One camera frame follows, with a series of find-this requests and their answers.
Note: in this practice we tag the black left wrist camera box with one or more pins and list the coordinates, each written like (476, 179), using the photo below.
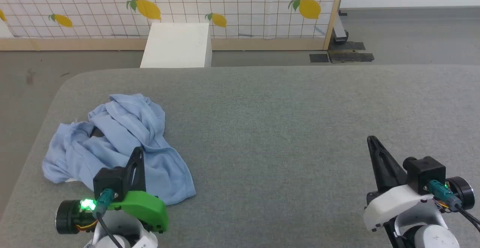
(110, 180)

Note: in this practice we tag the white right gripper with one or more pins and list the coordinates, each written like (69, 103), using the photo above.
(390, 203)

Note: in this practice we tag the grey metal partition foot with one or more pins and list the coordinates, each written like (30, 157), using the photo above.
(339, 28)

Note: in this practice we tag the light blue polo shirt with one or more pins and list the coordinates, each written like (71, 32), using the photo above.
(123, 128)

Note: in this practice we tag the white box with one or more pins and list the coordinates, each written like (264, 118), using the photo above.
(176, 45)

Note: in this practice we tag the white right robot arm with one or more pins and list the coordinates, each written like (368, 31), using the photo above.
(431, 236)

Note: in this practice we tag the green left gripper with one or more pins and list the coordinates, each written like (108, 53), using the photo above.
(146, 208)

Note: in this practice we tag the lemon print tiled partition panel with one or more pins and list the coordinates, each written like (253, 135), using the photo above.
(243, 11)

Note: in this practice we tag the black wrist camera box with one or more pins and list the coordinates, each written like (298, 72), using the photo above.
(110, 180)
(427, 171)

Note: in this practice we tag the small black floor mat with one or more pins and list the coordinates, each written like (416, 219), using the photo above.
(318, 57)

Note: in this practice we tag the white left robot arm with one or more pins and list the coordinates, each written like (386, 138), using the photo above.
(67, 218)

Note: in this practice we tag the large black floor mat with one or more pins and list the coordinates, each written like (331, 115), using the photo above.
(350, 56)

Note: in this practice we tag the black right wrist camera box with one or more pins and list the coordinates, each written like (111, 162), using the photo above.
(427, 171)

